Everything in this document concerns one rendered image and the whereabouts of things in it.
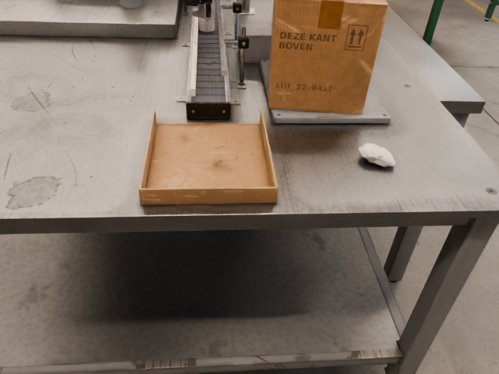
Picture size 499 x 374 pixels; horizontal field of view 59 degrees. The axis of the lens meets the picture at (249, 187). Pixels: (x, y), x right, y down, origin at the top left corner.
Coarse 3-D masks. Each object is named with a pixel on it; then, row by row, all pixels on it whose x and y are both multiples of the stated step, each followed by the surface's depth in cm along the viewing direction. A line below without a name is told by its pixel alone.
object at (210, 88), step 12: (216, 0) 171; (216, 12) 160; (216, 24) 149; (204, 36) 140; (216, 36) 141; (204, 48) 133; (216, 48) 133; (204, 60) 126; (216, 60) 126; (204, 72) 119; (216, 72) 120; (204, 84) 114; (216, 84) 114; (192, 96) 108; (204, 96) 108; (216, 96) 109
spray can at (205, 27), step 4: (212, 0) 137; (212, 4) 138; (212, 8) 139; (212, 12) 139; (212, 16) 140; (200, 20) 141; (204, 20) 140; (212, 20) 141; (200, 24) 142; (204, 24) 141; (208, 24) 141; (212, 24) 142; (200, 28) 142; (204, 28) 142; (208, 28) 142; (212, 28) 143; (204, 32) 142; (208, 32) 142; (212, 32) 143
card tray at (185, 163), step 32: (160, 128) 104; (192, 128) 105; (224, 128) 106; (256, 128) 107; (160, 160) 94; (192, 160) 95; (224, 160) 96; (256, 160) 96; (160, 192) 82; (192, 192) 82; (224, 192) 83; (256, 192) 84
